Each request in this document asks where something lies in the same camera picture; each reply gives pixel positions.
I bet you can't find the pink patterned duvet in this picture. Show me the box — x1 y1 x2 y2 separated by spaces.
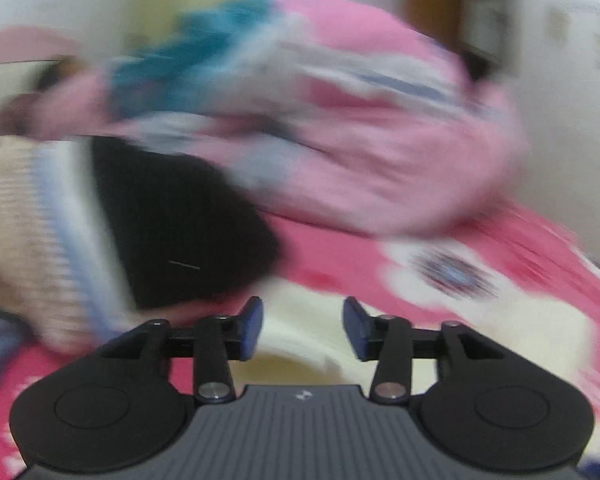
0 0 526 235

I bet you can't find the cream white fleece sweater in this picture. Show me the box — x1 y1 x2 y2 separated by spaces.
230 278 594 391

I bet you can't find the pink floral bed blanket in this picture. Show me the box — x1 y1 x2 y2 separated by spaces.
0 213 600 479

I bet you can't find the black folded garment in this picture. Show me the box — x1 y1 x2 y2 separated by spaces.
88 136 283 310

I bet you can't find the stack of folded clothes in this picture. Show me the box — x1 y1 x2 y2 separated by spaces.
0 136 136 354

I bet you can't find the dark wooden door frame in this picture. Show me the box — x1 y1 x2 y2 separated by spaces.
404 0 519 76

